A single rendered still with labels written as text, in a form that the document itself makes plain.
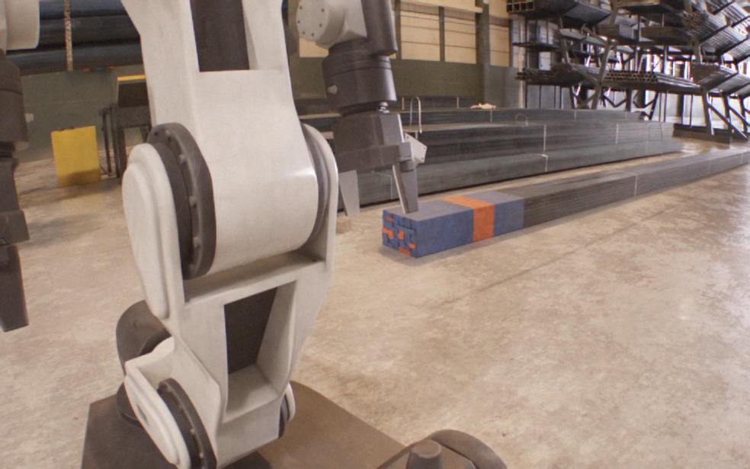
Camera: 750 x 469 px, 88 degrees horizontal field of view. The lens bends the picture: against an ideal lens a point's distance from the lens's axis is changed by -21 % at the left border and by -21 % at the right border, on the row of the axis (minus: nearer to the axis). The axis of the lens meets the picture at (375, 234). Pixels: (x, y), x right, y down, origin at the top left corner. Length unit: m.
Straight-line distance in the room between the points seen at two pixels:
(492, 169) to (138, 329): 3.13
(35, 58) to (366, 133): 2.88
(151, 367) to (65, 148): 4.54
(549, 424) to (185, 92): 0.98
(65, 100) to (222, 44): 8.85
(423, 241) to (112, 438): 1.53
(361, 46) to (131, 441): 0.71
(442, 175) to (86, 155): 3.54
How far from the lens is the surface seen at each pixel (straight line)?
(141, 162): 0.42
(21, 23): 0.46
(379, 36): 0.59
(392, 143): 0.57
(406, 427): 1.08
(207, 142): 0.39
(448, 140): 3.60
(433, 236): 2.08
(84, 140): 5.19
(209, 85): 0.41
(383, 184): 2.94
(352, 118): 0.59
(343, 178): 0.65
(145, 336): 0.80
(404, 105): 9.95
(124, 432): 0.90
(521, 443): 1.07
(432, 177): 3.20
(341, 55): 0.60
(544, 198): 2.66
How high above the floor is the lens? 0.70
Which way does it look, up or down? 17 degrees down
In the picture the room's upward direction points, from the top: 1 degrees counter-clockwise
